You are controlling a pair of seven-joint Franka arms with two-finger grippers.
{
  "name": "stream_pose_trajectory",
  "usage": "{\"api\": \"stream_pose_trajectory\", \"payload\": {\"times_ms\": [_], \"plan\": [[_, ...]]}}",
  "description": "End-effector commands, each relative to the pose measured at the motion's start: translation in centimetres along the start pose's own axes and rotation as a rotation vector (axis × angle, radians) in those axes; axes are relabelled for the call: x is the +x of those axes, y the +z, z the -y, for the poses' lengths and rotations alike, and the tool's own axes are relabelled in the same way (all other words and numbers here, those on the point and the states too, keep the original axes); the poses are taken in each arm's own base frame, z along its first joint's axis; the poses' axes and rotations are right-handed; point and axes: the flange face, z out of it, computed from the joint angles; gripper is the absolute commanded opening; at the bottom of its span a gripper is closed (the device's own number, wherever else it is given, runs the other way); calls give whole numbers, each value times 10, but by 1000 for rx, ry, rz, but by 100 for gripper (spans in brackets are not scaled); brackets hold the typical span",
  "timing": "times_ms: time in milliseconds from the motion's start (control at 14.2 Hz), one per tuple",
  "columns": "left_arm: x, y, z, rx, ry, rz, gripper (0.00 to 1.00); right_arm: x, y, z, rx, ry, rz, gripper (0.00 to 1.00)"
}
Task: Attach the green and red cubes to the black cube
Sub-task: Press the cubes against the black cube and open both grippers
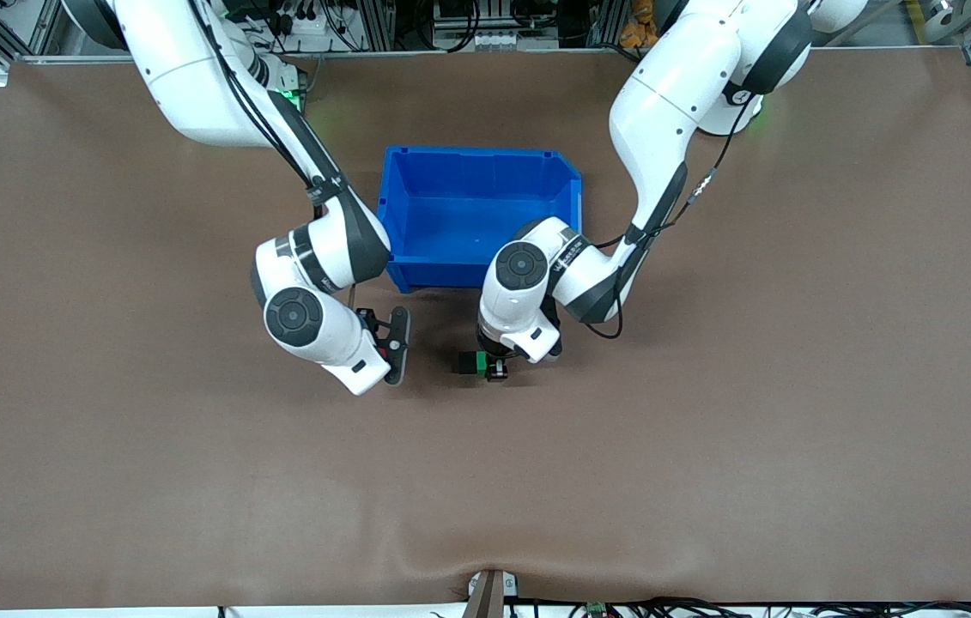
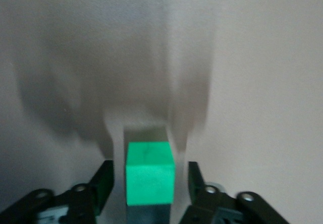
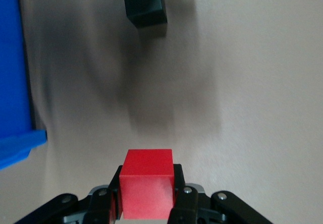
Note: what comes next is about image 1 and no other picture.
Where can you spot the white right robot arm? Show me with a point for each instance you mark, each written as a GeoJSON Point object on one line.
{"type": "Point", "coordinates": [193, 77]}

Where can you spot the small green connector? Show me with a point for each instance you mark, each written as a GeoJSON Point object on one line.
{"type": "Point", "coordinates": [595, 609]}

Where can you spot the white terminal block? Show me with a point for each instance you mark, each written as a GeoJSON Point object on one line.
{"type": "Point", "coordinates": [511, 40]}

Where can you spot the blue plastic storage bin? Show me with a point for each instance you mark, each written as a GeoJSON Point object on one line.
{"type": "Point", "coordinates": [476, 215]}

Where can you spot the large table cover mat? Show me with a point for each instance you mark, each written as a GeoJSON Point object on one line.
{"type": "Point", "coordinates": [485, 481]}

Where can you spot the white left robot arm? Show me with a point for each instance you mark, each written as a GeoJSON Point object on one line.
{"type": "Point", "coordinates": [674, 94]}

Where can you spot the orange packets pile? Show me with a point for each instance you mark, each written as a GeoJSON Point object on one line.
{"type": "Point", "coordinates": [640, 30]}

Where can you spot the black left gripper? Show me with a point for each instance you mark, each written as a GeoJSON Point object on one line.
{"type": "Point", "coordinates": [494, 354]}

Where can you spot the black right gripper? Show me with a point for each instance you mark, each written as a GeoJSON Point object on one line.
{"type": "Point", "coordinates": [370, 318]}

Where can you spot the white power strip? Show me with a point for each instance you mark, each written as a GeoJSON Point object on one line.
{"type": "Point", "coordinates": [313, 21]}

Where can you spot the metal table edge clamp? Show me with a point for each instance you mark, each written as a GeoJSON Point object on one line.
{"type": "Point", "coordinates": [492, 594]}

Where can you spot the green cube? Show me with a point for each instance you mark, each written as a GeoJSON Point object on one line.
{"type": "Point", "coordinates": [480, 361]}

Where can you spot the black cube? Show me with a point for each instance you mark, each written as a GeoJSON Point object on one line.
{"type": "Point", "coordinates": [463, 363]}

